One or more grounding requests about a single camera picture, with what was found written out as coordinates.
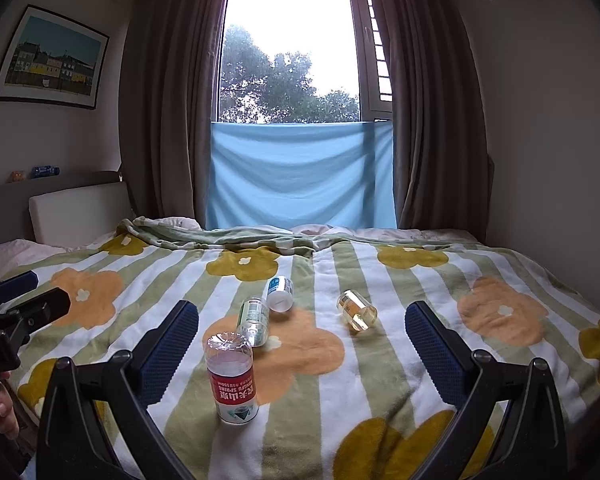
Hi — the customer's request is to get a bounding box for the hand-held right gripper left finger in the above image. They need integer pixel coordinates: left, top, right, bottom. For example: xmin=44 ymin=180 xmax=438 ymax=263
xmin=34 ymin=300 xmax=201 ymax=480

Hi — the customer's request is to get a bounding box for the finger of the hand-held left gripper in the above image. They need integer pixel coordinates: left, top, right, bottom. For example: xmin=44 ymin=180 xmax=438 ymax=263
xmin=0 ymin=270 xmax=39 ymax=313
xmin=0 ymin=287 xmax=72 ymax=347

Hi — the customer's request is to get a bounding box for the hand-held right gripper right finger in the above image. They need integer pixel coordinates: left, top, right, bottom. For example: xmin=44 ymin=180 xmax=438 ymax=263
xmin=404 ymin=301 xmax=569 ymax=480

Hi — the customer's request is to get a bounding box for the person's left hand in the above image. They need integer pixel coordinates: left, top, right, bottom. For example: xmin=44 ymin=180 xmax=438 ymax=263
xmin=0 ymin=371 xmax=21 ymax=441

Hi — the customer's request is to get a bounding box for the white pillow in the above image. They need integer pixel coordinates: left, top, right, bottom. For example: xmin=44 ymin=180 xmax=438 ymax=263
xmin=0 ymin=239 xmax=73 ymax=263

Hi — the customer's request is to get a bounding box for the floral striped blanket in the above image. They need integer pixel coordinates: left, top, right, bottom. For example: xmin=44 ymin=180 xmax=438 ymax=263
xmin=0 ymin=216 xmax=600 ymax=480

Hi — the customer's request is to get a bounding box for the green label clear bottle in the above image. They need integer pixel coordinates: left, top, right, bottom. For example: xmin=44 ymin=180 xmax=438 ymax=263
xmin=236 ymin=298 xmax=271 ymax=348

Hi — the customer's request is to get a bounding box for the red label water bottle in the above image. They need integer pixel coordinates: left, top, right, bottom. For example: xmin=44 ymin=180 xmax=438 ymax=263
xmin=204 ymin=331 xmax=260 ymax=426

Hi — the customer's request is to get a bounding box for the white padded headboard cushion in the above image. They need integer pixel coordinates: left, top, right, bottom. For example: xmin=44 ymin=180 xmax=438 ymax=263
xmin=28 ymin=182 xmax=134 ymax=244

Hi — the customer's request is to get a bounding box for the grey headboard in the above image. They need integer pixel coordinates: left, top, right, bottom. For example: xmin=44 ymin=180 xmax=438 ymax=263
xmin=0 ymin=170 xmax=127 ymax=271

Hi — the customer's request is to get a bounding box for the blue label white bottle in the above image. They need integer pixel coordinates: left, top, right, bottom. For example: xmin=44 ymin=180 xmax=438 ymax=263
xmin=266 ymin=276 xmax=295 ymax=313

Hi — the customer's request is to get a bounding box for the light blue cloth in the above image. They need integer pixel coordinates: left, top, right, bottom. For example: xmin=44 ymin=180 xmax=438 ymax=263
xmin=205 ymin=120 xmax=399 ymax=231

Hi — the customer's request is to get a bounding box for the brown curtain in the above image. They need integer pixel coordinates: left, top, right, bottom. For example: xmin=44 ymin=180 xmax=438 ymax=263
xmin=369 ymin=0 xmax=496 ymax=231
xmin=119 ymin=0 xmax=231 ymax=231

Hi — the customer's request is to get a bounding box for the framed picture of houses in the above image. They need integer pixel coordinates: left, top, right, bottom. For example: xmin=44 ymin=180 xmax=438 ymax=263
xmin=0 ymin=4 xmax=111 ymax=110

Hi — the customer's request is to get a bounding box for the tree outside window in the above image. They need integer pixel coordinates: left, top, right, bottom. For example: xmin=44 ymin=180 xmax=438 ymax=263
xmin=219 ymin=24 xmax=361 ymax=125

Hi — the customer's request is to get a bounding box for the white window sash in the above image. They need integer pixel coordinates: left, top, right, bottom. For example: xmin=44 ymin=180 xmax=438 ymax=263
xmin=349 ymin=0 xmax=394 ymax=122

